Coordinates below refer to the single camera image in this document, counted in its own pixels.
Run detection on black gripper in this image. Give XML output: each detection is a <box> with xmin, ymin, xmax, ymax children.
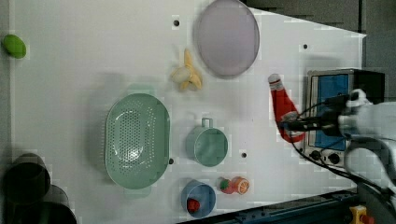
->
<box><xmin>279</xmin><ymin>94</ymin><xmax>350</xmax><ymax>136</ymax></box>

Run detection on red ketchup bottle toy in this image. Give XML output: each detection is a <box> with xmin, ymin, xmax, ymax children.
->
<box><xmin>268</xmin><ymin>74</ymin><xmax>305</xmax><ymax>143</ymax></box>

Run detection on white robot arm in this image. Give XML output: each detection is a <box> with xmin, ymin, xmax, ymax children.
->
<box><xmin>278</xmin><ymin>89</ymin><xmax>395</xmax><ymax>185</ymax></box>

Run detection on green oval strainer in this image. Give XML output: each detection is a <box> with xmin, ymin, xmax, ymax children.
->
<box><xmin>105</xmin><ymin>85</ymin><xmax>171</xmax><ymax>190</ymax></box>

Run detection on toaster oven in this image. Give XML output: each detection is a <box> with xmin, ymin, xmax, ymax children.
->
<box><xmin>304</xmin><ymin>69</ymin><xmax>385</xmax><ymax>167</ymax></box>

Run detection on orange slice toy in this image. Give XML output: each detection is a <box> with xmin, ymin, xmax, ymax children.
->
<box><xmin>232</xmin><ymin>176</ymin><xmax>250</xmax><ymax>195</ymax></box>

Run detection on strawberry toy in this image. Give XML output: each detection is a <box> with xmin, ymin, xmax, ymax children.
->
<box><xmin>219</xmin><ymin>178</ymin><xmax>234</xmax><ymax>194</ymax></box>

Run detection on green mug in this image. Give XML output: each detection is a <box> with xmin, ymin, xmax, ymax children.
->
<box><xmin>186</xmin><ymin>118</ymin><xmax>228</xmax><ymax>167</ymax></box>

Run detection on yellow red emergency button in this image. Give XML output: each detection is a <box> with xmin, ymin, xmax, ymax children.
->
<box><xmin>349</xmin><ymin>205</ymin><xmax>375</xmax><ymax>224</ymax></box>

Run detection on lilac round plate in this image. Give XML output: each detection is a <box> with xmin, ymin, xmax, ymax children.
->
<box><xmin>195</xmin><ymin>0</ymin><xmax>260</xmax><ymax>77</ymax></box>

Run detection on peeled banana toy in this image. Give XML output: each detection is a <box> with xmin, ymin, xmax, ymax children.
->
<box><xmin>171</xmin><ymin>49</ymin><xmax>203</xmax><ymax>91</ymax></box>

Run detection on blue cup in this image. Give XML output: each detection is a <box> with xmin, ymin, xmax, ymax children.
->
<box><xmin>180</xmin><ymin>180</ymin><xmax>217</xmax><ymax>218</ymax></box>

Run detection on red tomato toy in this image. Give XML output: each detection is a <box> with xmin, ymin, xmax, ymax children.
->
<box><xmin>187</xmin><ymin>198</ymin><xmax>201</xmax><ymax>214</ymax></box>

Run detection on green lime toy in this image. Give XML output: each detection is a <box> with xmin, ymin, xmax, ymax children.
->
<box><xmin>2</xmin><ymin>35</ymin><xmax>26</xmax><ymax>59</ymax></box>

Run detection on black cable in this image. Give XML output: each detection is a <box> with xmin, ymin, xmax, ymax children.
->
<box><xmin>288</xmin><ymin>101</ymin><xmax>396</xmax><ymax>197</ymax></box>

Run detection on blue metal frame rail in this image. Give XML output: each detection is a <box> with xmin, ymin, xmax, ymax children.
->
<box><xmin>178</xmin><ymin>190</ymin><xmax>359</xmax><ymax>224</ymax></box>

